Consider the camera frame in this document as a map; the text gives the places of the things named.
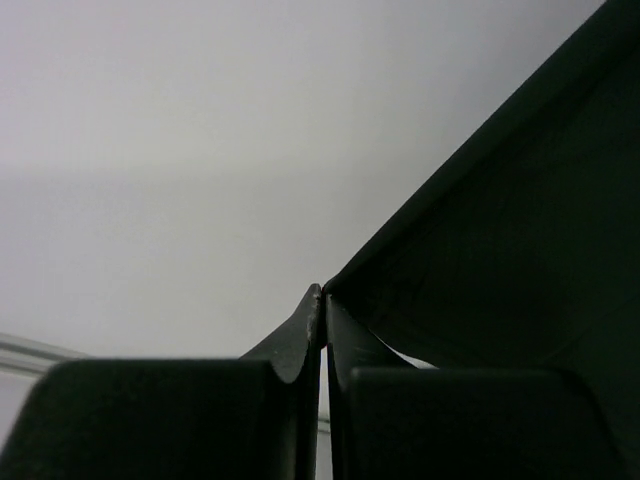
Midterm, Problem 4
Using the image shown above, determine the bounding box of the black t-shirt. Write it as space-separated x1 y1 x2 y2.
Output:
324 1 639 479

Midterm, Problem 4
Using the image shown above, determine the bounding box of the aluminium mounting rail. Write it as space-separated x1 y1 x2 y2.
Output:
0 333 88 376

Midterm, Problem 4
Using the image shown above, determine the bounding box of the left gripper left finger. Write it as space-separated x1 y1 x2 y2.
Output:
1 285 321 479

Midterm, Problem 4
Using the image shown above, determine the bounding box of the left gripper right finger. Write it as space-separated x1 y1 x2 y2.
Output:
325 297 629 479

